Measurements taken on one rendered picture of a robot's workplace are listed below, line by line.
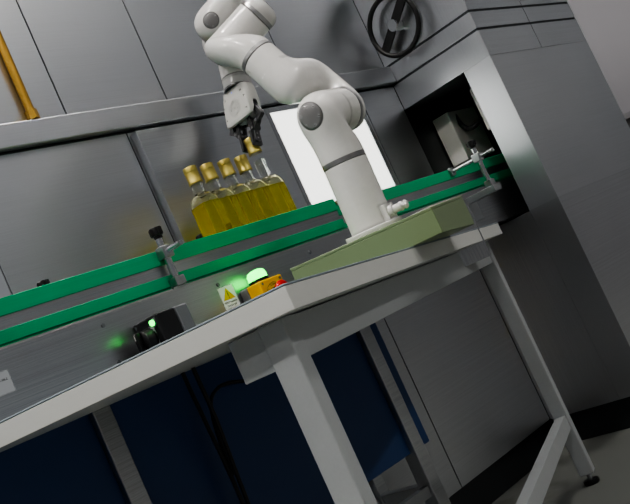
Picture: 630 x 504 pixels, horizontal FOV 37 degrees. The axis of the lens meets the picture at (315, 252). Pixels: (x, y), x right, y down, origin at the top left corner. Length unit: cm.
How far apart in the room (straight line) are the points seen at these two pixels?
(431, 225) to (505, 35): 152
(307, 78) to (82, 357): 73
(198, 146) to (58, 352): 93
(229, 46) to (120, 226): 54
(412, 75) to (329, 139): 133
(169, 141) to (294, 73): 58
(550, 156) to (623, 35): 232
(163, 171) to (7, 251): 48
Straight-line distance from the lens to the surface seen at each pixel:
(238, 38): 205
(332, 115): 193
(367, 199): 193
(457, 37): 314
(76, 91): 243
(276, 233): 220
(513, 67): 316
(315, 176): 276
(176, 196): 241
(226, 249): 209
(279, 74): 200
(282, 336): 124
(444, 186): 291
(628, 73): 533
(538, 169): 304
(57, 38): 249
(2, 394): 170
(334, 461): 125
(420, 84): 323
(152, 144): 244
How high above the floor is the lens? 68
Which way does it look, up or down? 5 degrees up
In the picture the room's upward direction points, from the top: 25 degrees counter-clockwise
